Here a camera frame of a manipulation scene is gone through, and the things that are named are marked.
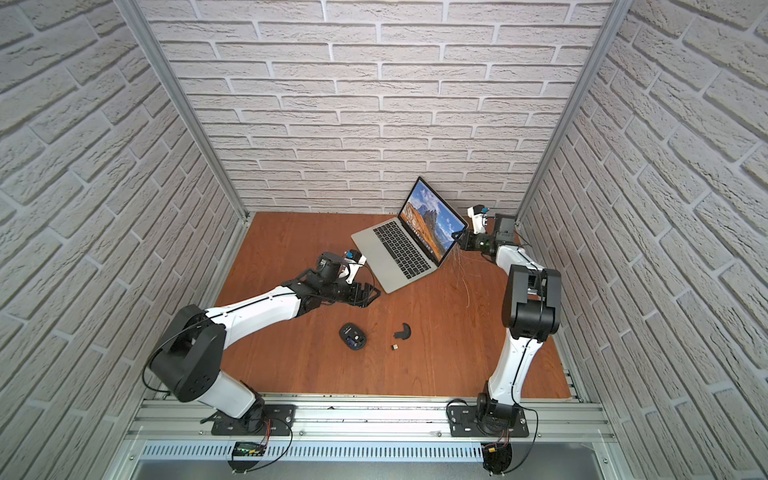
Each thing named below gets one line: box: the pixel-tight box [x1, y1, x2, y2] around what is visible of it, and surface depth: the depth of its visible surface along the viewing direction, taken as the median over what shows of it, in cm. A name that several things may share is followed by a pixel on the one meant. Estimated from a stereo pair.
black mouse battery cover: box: [394, 323, 411, 340], surface depth 91 cm
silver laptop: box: [351, 177, 469, 295], surface depth 109 cm
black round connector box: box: [481, 442, 512, 475], surface depth 72 cm
